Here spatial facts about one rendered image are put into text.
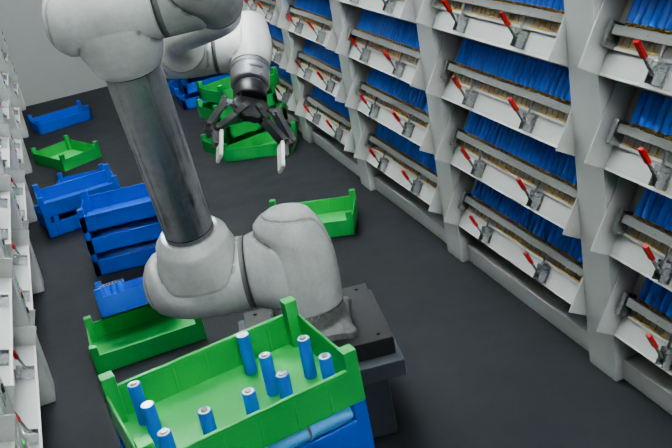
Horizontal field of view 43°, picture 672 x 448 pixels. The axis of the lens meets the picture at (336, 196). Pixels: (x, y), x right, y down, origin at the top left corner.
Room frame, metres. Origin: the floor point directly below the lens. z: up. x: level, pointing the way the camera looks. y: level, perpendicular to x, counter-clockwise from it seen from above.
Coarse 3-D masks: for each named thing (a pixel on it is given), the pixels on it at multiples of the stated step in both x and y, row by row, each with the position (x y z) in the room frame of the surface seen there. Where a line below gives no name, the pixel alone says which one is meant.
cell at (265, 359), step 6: (264, 354) 1.01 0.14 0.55; (270, 354) 1.01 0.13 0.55; (264, 360) 1.00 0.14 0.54; (270, 360) 1.01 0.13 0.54; (264, 366) 1.00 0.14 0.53; (270, 366) 1.00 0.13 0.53; (264, 372) 1.00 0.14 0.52; (270, 372) 1.00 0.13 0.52; (264, 378) 1.01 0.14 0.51; (270, 378) 1.00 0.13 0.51; (270, 384) 1.00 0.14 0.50; (276, 384) 1.01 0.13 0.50; (270, 390) 1.00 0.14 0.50; (276, 390) 1.01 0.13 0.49; (270, 396) 1.00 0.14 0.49
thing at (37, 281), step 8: (0, 160) 2.57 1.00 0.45; (0, 168) 2.54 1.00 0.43; (16, 208) 2.55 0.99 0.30; (16, 216) 2.54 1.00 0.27; (16, 224) 2.54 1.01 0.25; (24, 224) 2.63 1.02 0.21; (32, 248) 2.62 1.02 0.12; (32, 256) 2.55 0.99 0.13; (32, 264) 2.54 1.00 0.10; (32, 272) 2.54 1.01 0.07; (40, 272) 2.62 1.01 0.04; (32, 280) 2.54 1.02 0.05; (40, 280) 2.55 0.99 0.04; (32, 288) 2.54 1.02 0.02; (40, 288) 2.54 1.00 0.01
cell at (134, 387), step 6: (132, 384) 1.00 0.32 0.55; (138, 384) 1.00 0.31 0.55; (132, 390) 0.99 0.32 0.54; (138, 390) 0.99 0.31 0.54; (132, 396) 0.99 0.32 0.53; (138, 396) 0.99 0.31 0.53; (144, 396) 1.00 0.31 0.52; (132, 402) 1.00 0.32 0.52; (138, 402) 0.99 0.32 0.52; (138, 408) 0.99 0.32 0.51; (138, 414) 0.99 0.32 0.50; (138, 420) 1.00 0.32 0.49; (144, 420) 0.99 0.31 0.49
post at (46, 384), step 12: (0, 252) 1.87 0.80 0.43; (12, 276) 1.89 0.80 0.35; (12, 288) 1.87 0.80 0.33; (12, 300) 1.87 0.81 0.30; (24, 300) 1.96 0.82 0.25; (12, 312) 1.87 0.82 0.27; (24, 312) 1.88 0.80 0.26; (24, 324) 1.87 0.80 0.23; (36, 336) 1.94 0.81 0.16; (36, 348) 1.87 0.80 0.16; (48, 372) 1.93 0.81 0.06; (48, 384) 1.87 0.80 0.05; (48, 396) 1.87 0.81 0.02
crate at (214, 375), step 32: (288, 320) 1.12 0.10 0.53; (192, 352) 1.07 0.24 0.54; (224, 352) 1.09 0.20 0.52; (256, 352) 1.11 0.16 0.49; (288, 352) 1.11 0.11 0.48; (320, 352) 1.07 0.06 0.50; (352, 352) 0.96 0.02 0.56; (160, 384) 1.05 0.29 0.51; (192, 384) 1.07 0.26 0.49; (224, 384) 1.06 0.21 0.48; (256, 384) 1.04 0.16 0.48; (320, 384) 0.94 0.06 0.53; (352, 384) 0.96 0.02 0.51; (128, 416) 1.02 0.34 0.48; (160, 416) 1.01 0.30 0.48; (192, 416) 0.99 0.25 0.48; (224, 416) 0.98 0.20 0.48; (256, 416) 0.90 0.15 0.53; (288, 416) 0.92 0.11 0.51; (320, 416) 0.94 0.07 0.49
